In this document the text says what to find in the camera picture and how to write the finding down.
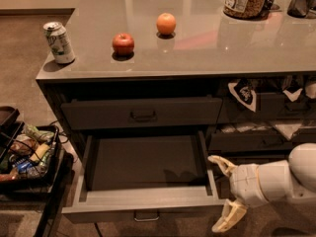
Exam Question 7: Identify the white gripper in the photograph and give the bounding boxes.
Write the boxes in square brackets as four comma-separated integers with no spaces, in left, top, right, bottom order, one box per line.
[207,155,268,233]

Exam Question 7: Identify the drawer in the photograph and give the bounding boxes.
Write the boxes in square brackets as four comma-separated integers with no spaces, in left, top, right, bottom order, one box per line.
[208,128,316,153]
[219,152,289,165]
[62,131,224,223]
[217,92,316,123]
[61,96,222,130]

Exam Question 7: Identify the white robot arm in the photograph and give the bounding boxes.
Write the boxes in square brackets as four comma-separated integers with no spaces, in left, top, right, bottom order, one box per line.
[208,143,316,233]

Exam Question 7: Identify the white packets in drawer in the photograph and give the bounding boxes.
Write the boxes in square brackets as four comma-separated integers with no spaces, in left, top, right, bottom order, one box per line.
[219,120,303,140]

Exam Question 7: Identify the grey drawer cabinet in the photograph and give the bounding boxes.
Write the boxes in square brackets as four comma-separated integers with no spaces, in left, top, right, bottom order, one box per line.
[37,0,316,203]

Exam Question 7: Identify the black white snack bag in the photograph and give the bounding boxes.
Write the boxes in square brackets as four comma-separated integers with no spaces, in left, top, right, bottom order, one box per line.
[228,79,257,112]

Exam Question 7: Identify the orange fruit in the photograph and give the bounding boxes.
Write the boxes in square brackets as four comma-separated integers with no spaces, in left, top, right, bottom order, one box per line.
[156,13,177,35]

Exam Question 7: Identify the red apple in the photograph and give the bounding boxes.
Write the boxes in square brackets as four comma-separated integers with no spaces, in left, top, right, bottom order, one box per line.
[112,33,134,56]

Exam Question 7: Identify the large jar of nuts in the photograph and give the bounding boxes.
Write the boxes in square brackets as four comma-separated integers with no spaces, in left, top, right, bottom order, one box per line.
[223,0,265,19]

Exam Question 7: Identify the black side cart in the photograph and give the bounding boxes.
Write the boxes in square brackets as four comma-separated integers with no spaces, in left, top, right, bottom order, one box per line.
[0,106,73,237]

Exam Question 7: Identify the black tray of snacks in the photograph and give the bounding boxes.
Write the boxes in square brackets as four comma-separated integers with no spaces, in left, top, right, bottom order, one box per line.
[0,123,60,193]

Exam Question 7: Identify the dark glass object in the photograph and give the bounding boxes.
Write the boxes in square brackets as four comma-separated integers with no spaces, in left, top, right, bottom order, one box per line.
[287,0,316,18]

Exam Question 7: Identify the green white soda can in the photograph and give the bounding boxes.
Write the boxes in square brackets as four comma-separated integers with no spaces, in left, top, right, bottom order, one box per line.
[43,22,75,64]

